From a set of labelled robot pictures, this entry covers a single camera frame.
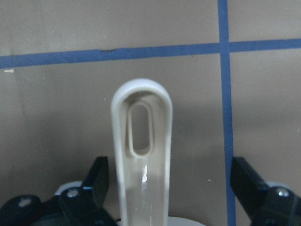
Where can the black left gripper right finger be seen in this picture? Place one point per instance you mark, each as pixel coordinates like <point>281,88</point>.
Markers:
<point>266,204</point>

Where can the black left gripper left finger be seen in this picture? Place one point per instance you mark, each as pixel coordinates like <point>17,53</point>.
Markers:
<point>72,205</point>

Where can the beige plastic dustpan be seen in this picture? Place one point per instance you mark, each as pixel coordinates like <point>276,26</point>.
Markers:
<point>142,114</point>

